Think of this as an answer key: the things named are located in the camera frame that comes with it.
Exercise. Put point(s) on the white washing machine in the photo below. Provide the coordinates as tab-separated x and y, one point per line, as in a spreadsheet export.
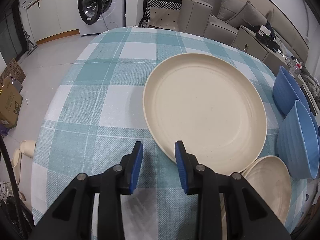
98	16

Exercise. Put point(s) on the large cream plate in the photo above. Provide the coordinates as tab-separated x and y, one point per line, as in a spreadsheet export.
210	106

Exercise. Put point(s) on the small cream ribbed plate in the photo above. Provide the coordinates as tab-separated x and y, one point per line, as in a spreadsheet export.
270	178

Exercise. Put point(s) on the grey sofa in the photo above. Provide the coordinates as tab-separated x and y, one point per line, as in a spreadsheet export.
220	20

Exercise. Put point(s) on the grey bedside cabinet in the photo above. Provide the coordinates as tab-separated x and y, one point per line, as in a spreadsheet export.
246	41

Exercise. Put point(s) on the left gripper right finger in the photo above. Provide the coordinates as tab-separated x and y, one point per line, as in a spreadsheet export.
247	215

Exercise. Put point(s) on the teal plaid tablecloth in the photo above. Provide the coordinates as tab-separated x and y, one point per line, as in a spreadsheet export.
96	116

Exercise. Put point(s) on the cardboard box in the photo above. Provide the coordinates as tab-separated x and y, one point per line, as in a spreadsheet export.
10	104

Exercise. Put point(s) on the black patterned floor mat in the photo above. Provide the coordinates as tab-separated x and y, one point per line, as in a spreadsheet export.
160	14

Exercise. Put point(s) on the blue bowl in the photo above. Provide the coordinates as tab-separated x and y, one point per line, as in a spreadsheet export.
286	91
297	143

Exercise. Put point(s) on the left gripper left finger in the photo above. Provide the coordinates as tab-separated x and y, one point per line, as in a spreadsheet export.
70	216

